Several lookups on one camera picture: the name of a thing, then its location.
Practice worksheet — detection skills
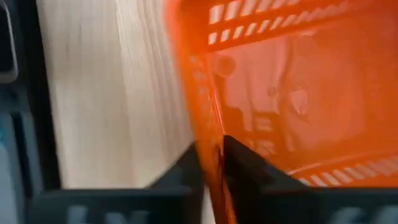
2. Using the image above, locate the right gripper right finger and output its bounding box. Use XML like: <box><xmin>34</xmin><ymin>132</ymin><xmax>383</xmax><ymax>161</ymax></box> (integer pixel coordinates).
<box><xmin>221</xmin><ymin>134</ymin><xmax>398</xmax><ymax>224</ymax></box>

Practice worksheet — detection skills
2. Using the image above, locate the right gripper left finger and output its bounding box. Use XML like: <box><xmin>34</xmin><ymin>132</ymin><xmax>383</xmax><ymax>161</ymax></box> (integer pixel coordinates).
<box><xmin>27</xmin><ymin>142</ymin><xmax>206</xmax><ymax>224</ymax></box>

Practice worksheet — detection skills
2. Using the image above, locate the orange plastic basket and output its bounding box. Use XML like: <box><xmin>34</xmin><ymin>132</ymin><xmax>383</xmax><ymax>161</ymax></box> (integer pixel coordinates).
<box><xmin>164</xmin><ymin>0</ymin><xmax>398</xmax><ymax>224</ymax></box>

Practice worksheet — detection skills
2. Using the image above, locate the black aluminium frame rail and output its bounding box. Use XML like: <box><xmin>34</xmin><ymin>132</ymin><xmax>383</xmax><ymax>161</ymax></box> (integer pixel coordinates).
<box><xmin>18</xmin><ymin>0</ymin><xmax>62</xmax><ymax>191</ymax></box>

